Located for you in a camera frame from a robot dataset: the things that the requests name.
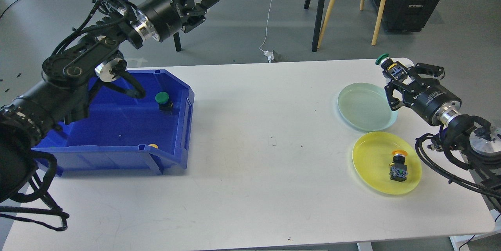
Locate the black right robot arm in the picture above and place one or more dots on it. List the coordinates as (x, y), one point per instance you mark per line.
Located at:
(469, 142)

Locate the yellow plate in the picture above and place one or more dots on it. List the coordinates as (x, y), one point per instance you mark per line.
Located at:
(372, 155)

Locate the green push button in bin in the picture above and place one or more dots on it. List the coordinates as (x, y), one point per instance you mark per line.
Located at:
(164, 102)

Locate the blue plastic bin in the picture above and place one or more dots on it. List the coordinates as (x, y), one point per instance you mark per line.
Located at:
(119, 129)

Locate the black tripod left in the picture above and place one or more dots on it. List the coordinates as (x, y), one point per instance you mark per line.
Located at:
(177, 42)

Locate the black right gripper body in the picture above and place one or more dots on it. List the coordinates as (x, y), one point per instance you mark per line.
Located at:
(434, 103)

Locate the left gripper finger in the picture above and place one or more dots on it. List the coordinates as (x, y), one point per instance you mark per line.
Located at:
(195, 16)

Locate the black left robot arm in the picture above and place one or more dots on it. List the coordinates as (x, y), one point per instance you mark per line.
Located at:
(82, 63)

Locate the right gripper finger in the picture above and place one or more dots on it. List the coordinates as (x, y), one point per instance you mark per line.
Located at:
(395, 83)
(425, 75)

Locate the yellow push button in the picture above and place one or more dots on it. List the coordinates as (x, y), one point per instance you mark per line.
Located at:
(398, 169)

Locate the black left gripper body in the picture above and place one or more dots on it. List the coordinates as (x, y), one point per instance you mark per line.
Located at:
(166, 17)

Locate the light green plate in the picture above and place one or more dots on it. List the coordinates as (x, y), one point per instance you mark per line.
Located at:
(364, 106)

